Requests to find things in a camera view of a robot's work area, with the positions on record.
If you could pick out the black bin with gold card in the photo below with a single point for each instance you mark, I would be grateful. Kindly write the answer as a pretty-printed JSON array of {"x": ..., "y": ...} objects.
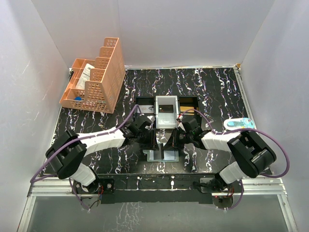
[{"x": 189, "y": 103}]

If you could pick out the black card in white bin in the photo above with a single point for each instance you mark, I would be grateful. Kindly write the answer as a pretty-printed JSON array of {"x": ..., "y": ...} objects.
[{"x": 166, "y": 109}]

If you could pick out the peach plastic desk organizer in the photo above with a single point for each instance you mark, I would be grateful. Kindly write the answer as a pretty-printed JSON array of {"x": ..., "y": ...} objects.
[{"x": 106, "y": 78}]

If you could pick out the blue white oval package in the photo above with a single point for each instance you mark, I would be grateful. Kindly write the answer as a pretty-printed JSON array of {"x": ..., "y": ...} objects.
[{"x": 239, "y": 123}]

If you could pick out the green card holder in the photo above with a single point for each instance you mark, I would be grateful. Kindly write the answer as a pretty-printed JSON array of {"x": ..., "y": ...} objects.
[{"x": 161, "y": 156}]

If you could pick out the white paper packet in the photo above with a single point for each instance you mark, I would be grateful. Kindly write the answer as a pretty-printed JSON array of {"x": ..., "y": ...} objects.
[{"x": 85, "y": 76}]

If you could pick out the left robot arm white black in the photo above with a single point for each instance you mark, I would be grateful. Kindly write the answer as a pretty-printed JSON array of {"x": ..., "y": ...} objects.
[{"x": 73, "y": 147}]

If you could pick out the black bin with white card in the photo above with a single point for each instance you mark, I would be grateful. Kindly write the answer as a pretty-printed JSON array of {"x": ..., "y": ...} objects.
[{"x": 143, "y": 100}]

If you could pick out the blue small object in organizer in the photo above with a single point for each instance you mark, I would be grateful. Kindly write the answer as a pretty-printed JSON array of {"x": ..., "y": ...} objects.
[{"x": 78, "y": 99}]

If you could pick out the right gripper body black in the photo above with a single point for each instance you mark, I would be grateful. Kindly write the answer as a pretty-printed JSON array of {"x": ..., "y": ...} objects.
[{"x": 180, "y": 137}]

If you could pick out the gold card in black bin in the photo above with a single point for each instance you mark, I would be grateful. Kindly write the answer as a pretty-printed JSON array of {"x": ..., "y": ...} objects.
[{"x": 187, "y": 108}]

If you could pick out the white plastic bin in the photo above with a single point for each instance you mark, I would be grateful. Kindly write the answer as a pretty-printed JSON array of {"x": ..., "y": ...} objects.
[{"x": 166, "y": 120}]

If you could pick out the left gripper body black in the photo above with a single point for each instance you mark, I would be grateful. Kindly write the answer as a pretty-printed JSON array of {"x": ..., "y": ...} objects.
[{"x": 146, "y": 140}]

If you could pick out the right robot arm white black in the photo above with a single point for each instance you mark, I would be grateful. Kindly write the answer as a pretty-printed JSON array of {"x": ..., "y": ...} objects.
[{"x": 251, "y": 153}]

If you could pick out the white card with magnetic stripe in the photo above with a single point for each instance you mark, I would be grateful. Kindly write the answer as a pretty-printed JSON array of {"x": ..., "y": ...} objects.
[{"x": 147, "y": 109}]

